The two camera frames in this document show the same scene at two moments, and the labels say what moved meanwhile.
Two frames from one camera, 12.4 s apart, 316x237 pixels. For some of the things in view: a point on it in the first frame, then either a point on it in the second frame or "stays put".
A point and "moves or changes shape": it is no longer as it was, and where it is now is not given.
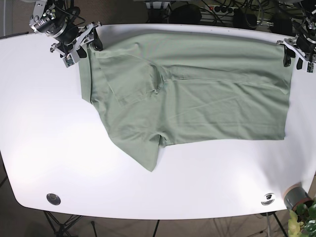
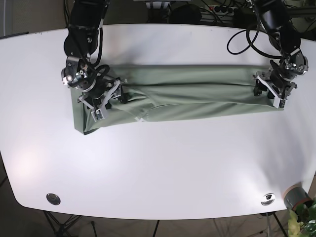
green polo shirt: (180, 86) moves or changes shape
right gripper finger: (72, 58) → (98, 112)
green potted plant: (307, 228) stays put
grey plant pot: (295, 195) stays put
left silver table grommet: (53, 199) stays put
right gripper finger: (97, 43) → (122, 97)
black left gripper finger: (290, 50) → (262, 80)
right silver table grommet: (268, 199) stays put
